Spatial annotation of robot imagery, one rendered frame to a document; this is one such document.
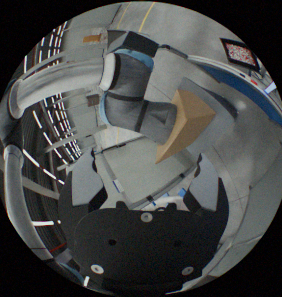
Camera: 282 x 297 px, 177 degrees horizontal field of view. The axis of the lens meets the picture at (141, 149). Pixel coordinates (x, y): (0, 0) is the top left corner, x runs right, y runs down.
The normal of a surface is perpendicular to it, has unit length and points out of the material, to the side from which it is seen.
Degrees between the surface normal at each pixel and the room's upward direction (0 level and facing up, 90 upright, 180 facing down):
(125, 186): 90
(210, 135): 0
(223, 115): 0
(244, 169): 0
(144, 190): 90
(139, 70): 87
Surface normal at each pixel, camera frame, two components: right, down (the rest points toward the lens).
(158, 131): -0.44, 0.54
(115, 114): -0.20, 0.66
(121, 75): 0.51, 0.76
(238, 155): -0.83, 0.33
